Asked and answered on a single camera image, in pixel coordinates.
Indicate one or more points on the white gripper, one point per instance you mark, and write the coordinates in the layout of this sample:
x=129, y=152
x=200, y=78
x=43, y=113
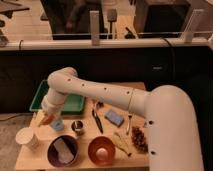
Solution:
x=56, y=112

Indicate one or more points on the red yellow apple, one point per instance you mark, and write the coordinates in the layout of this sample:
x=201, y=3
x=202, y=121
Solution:
x=48, y=119

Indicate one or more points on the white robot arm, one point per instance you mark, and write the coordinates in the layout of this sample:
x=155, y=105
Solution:
x=173, y=136

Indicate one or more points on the blue plastic cup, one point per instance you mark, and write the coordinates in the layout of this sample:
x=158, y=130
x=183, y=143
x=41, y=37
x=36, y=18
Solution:
x=57, y=124

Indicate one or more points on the small metal cup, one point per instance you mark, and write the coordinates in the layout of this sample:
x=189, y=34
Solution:
x=77, y=127

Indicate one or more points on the white paper cup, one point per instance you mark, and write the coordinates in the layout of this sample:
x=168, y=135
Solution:
x=27, y=137

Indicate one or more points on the green plastic tray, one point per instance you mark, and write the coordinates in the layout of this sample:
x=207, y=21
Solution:
x=73, y=105

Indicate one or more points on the purple bowl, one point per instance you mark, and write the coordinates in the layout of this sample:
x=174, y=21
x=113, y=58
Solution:
x=52, y=154

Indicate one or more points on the grey sponge in bowl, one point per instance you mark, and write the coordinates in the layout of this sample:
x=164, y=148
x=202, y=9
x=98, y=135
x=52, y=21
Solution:
x=64, y=154

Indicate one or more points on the wooden table board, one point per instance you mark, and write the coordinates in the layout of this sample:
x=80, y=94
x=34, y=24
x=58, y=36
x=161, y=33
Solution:
x=36, y=160

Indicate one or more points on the blue sponge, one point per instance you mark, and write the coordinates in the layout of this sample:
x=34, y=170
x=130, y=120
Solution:
x=114, y=118

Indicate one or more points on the orange bowl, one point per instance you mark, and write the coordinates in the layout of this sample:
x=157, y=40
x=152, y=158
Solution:
x=101, y=151

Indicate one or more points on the metal fork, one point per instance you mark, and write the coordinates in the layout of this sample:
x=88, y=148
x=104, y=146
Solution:
x=129, y=124

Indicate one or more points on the bunch of dark grapes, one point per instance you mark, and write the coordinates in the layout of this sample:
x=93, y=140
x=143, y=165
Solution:
x=139, y=140

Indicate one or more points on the black handled can opener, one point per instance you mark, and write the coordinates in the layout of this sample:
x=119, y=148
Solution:
x=96, y=117

